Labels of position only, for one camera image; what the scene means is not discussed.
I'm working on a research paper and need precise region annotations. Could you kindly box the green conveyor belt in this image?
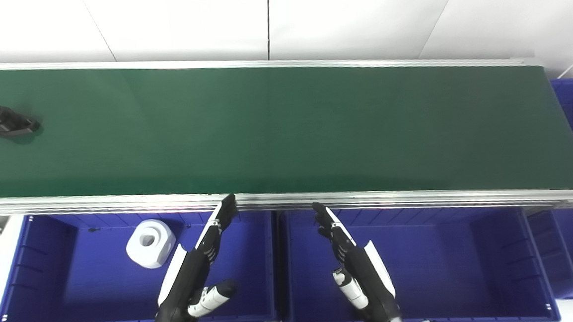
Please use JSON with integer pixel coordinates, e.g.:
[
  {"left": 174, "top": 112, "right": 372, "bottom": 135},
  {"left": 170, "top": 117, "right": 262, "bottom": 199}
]
[
  {"left": 0, "top": 33, "right": 573, "bottom": 225},
  {"left": 0, "top": 27, "right": 573, "bottom": 245}
]

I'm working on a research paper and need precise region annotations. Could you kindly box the black flanged machine part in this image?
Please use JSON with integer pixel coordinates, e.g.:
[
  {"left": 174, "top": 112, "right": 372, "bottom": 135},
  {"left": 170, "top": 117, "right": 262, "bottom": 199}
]
[{"left": 0, "top": 103, "right": 42, "bottom": 138}]

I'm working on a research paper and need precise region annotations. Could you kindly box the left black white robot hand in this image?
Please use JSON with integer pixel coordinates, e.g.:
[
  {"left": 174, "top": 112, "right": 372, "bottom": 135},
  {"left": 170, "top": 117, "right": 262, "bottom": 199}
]
[{"left": 145, "top": 194, "right": 246, "bottom": 322}]

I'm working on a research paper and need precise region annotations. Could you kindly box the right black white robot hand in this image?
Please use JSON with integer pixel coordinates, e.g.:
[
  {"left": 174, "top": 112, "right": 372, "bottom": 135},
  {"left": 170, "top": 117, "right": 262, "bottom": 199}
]
[{"left": 311, "top": 197, "right": 402, "bottom": 322}]

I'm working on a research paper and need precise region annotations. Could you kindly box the white plastic ring part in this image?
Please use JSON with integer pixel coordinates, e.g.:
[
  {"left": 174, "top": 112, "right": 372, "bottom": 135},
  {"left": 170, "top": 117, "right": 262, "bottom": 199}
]
[{"left": 124, "top": 218, "right": 179, "bottom": 271}]

